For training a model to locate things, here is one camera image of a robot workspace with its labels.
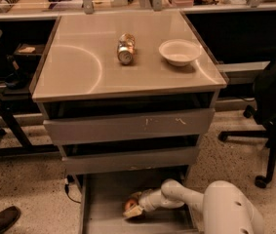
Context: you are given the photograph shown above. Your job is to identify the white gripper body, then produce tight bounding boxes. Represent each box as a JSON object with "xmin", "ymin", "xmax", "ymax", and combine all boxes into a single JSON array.
[{"xmin": 138, "ymin": 189, "xmax": 161, "ymax": 212}]

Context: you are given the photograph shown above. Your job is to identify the red apple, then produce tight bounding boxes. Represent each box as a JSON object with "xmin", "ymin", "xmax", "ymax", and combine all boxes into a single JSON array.
[{"xmin": 125, "ymin": 198, "xmax": 138, "ymax": 211}]

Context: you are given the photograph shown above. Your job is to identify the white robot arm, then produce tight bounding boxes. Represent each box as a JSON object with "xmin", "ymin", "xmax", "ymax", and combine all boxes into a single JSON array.
[{"xmin": 123, "ymin": 179, "xmax": 264, "ymax": 234}]

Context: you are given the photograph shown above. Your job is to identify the grey open bottom drawer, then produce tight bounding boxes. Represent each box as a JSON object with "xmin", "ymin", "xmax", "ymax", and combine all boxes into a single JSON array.
[{"xmin": 79, "ymin": 168, "xmax": 199, "ymax": 234}]

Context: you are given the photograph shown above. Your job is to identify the grey middle drawer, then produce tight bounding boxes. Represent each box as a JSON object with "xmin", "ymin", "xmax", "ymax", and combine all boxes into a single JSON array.
[{"xmin": 62, "ymin": 146, "xmax": 199, "ymax": 175}]

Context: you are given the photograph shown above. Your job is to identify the grey top drawer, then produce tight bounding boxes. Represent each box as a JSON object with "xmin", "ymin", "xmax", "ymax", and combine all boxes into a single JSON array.
[{"xmin": 44, "ymin": 108, "xmax": 215, "ymax": 145}]

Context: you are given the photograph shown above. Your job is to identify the grey drawer cabinet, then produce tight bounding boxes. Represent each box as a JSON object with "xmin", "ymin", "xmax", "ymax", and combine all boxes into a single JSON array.
[{"xmin": 28, "ymin": 10, "xmax": 228, "ymax": 234}]

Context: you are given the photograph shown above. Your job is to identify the brown shoe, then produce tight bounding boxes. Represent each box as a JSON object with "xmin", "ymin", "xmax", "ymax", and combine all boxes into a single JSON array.
[{"xmin": 0, "ymin": 206, "xmax": 20, "ymax": 234}]

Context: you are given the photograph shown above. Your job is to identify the lying soda can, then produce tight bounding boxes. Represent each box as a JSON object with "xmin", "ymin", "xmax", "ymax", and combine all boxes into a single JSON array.
[{"xmin": 117, "ymin": 33, "xmax": 136, "ymax": 65}]

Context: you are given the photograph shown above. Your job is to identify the white bowl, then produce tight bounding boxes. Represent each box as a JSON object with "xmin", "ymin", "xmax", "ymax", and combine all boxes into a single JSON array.
[{"xmin": 159, "ymin": 39, "xmax": 201, "ymax": 66}]

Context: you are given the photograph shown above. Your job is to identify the black office chair right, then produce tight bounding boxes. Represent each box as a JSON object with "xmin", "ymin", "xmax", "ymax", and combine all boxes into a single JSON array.
[{"xmin": 218, "ymin": 58, "xmax": 276, "ymax": 188}]

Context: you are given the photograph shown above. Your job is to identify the black cable with plug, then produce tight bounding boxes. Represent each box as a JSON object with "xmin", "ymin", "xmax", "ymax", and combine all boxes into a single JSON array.
[{"xmin": 63, "ymin": 175, "xmax": 82, "ymax": 205}]

